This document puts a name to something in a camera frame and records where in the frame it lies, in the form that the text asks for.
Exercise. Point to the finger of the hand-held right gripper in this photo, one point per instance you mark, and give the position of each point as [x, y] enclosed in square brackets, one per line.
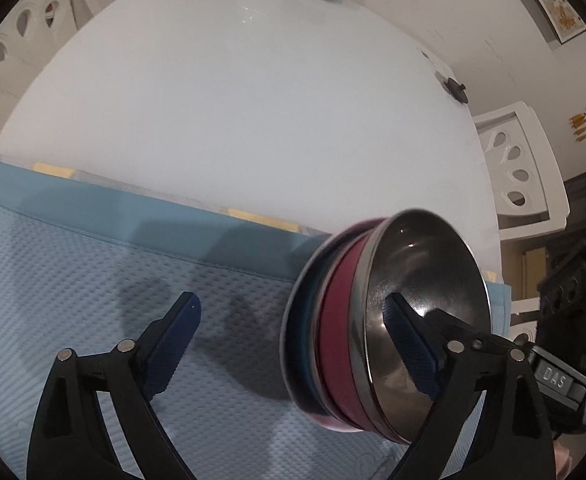
[488, 339]

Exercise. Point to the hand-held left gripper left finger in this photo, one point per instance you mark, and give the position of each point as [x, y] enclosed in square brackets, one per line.
[173, 345]

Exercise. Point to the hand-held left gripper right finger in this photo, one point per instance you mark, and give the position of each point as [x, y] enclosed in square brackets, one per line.
[413, 352]

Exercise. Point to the red steel bowl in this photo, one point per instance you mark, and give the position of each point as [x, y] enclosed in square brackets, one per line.
[338, 335]

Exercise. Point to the pink patterned bowl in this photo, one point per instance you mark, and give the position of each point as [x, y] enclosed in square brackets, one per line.
[329, 422]

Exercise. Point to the light blue textured mat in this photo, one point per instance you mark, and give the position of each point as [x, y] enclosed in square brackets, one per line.
[73, 285]

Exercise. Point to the grey yellow-edged placemat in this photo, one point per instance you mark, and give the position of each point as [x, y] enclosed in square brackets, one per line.
[183, 197]

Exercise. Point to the small black object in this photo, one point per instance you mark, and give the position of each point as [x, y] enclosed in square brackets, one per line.
[455, 87]

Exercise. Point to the large framed picture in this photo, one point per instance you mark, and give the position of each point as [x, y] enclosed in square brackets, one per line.
[555, 5]

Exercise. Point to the orange wall ornaments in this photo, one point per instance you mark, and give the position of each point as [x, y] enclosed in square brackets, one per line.
[579, 127]

